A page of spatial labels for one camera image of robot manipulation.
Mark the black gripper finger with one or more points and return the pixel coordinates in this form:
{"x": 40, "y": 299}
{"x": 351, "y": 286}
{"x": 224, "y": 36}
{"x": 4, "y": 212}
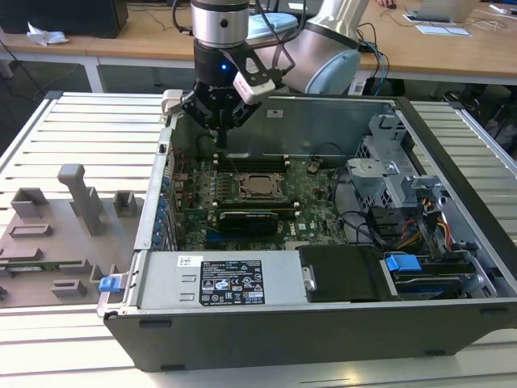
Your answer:
{"x": 198, "y": 107}
{"x": 242, "y": 113}

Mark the silver CPU plate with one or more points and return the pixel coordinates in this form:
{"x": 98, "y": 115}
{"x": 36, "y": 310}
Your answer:
{"x": 261, "y": 185}

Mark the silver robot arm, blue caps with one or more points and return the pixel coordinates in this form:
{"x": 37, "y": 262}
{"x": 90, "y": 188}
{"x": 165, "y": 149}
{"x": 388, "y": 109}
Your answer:
{"x": 323, "y": 48}

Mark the black RAM slot bank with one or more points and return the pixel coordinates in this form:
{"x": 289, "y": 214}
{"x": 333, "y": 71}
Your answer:
{"x": 282, "y": 212}
{"x": 258, "y": 163}

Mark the CPU socket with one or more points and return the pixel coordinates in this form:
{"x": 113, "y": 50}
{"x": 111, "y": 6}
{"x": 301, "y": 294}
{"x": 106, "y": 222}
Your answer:
{"x": 286, "y": 197}

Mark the blue expansion slot retainers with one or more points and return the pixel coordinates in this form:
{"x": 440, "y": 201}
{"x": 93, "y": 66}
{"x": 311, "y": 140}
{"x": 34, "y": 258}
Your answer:
{"x": 160, "y": 214}

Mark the grey plastic case latch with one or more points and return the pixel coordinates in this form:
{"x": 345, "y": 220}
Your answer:
{"x": 171, "y": 101}

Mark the round coin cell battery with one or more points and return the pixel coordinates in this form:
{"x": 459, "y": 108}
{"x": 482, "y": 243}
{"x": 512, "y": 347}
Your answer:
{"x": 314, "y": 165}

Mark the black graphics card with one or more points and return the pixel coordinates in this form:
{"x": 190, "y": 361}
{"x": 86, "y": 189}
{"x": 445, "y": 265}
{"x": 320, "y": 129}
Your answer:
{"x": 248, "y": 224}

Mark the white socket box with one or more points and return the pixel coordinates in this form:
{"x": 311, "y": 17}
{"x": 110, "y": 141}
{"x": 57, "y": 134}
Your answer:
{"x": 357, "y": 86}

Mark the green motherboard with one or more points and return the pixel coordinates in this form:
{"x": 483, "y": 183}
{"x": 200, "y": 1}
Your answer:
{"x": 315, "y": 218}

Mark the metal drive cage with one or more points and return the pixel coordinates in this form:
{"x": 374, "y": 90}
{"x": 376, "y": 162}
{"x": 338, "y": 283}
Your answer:
{"x": 371, "y": 178}

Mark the black box on desk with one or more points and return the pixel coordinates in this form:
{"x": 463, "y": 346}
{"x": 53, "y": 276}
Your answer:
{"x": 60, "y": 16}

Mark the crumpled white paper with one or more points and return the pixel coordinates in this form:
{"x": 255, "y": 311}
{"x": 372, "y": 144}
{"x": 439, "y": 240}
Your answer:
{"x": 46, "y": 35}

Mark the grey power supply unit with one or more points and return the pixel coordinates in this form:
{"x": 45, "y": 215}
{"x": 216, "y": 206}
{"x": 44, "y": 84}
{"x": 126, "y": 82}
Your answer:
{"x": 161, "y": 279}

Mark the black plastic shroud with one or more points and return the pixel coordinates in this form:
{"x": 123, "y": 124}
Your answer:
{"x": 347, "y": 275}

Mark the blue case latch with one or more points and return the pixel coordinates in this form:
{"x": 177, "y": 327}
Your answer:
{"x": 109, "y": 283}

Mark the grey parts rack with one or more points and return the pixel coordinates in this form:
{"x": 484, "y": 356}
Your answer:
{"x": 48, "y": 242}

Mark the white paper sheet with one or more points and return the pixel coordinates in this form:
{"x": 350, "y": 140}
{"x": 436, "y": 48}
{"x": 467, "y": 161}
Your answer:
{"x": 442, "y": 30}

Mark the green RAM stick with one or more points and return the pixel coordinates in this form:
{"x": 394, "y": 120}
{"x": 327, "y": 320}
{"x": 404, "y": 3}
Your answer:
{"x": 48, "y": 266}

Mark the hard disk in blue carrier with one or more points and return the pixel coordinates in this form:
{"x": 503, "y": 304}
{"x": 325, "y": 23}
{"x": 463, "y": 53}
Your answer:
{"x": 402, "y": 262}

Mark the silver laptop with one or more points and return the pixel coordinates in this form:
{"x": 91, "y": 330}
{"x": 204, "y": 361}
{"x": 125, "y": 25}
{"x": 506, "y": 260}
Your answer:
{"x": 440, "y": 10}

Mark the black open PC case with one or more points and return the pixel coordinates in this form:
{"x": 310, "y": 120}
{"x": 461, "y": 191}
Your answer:
{"x": 282, "y": 339}

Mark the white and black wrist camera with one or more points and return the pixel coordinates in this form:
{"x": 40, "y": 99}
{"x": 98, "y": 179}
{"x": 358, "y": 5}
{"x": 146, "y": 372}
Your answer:
{"x": 252, "y": 89}

